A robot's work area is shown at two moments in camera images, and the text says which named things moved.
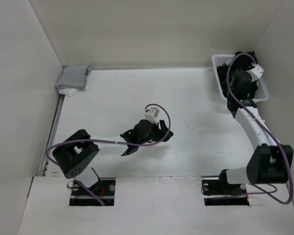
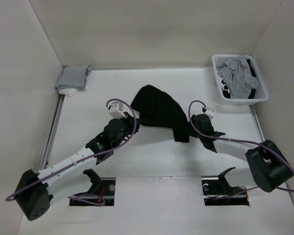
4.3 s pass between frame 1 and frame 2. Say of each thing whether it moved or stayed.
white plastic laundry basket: stayed
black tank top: moved
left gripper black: moved
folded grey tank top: stayed
